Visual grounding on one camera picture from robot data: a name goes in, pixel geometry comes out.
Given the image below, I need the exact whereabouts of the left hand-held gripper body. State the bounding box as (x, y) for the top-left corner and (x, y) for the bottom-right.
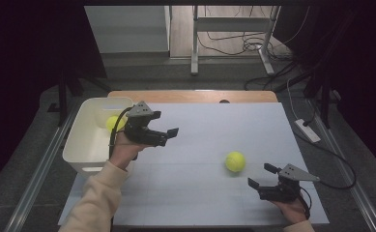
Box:
(123, 101), (170, 148)

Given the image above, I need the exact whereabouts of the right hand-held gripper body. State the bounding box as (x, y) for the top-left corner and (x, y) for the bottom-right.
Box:
(257, 163), (321, 205)

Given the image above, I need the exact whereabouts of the yellow tennis ball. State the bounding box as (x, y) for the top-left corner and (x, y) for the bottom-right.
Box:
(105, 115), (128, 133)
(224, 151), (246, 173)

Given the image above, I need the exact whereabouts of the white plastic bin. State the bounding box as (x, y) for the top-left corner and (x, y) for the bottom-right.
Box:
(62, 96), (135, 179)

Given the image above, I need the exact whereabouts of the person's right hand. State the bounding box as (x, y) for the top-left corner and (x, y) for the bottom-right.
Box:
(271, 197), (309, 225)

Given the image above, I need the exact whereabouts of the person's left hand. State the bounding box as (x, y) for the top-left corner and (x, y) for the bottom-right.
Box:
(108, 130), (151, 171)

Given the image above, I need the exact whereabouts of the wooden table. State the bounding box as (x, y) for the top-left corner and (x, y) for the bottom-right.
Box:
(107, 90), (279, 104)

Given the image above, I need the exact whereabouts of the white power strip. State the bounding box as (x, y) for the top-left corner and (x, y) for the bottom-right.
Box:
(294, 118), (322, 144)

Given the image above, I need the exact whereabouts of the white table cover sheet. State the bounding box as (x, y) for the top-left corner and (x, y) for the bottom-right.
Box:
(58, 101), (331, 226)

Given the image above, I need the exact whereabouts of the white metal stand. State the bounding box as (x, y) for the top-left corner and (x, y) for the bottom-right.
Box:
(189, 5), (281, 76)

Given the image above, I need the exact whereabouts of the black stand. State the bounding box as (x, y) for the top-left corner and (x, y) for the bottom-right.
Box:
(48, 64), (112, 128)
(303, 9), (342, 130)

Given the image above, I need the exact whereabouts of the white cabinet panel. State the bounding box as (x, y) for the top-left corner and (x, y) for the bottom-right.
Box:
(84, 5), (172, 54)

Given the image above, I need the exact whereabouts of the dark curtain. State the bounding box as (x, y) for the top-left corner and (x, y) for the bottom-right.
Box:
(0, 0), (107, 194)
(274, 0), (376, 182)

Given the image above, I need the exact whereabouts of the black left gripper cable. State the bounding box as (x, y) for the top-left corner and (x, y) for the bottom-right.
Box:
(108, 105), (135, 160)

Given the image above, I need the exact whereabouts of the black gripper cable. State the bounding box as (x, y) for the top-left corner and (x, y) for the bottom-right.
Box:
(291, 129), (358, 190)
(108, 105), (135, 160)

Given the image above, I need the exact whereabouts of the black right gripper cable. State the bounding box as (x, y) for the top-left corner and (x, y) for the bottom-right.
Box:
(291, 129), (358, 190)

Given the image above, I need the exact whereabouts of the metal floor rail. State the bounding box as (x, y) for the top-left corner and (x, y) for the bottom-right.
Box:
(307, 98), (376, 232)
(4, 102), (82, 232)

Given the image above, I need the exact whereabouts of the tangle of floor cables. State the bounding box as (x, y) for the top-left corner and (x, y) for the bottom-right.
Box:
(196, 6), (295, 64)

